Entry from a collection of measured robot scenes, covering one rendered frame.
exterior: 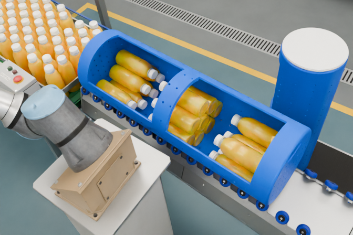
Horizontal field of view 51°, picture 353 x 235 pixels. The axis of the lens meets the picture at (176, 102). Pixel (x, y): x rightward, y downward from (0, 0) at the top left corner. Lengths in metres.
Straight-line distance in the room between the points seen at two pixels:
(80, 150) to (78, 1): 3.11
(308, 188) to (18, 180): 1.94
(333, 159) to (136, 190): 1.56
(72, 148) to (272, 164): 0.57
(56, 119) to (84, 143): 0.10
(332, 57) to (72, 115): 1.12
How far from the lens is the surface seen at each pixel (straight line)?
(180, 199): 2.40
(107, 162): 1.03
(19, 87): 1.65
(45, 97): 1.03
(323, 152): 2.48
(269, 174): 1.14
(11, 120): 1.16
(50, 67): 1.68
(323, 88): 1.74
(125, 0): 3.91
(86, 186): 1.00
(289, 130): 1.18
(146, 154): 1.22
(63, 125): 1.04
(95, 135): 1.06
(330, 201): 1.43
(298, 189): 1.43
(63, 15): 1.95
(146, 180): 1.17
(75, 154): 1.07
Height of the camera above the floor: 2.17
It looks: 50 degrees down
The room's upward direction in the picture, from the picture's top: 7 degrees counter-clockwise
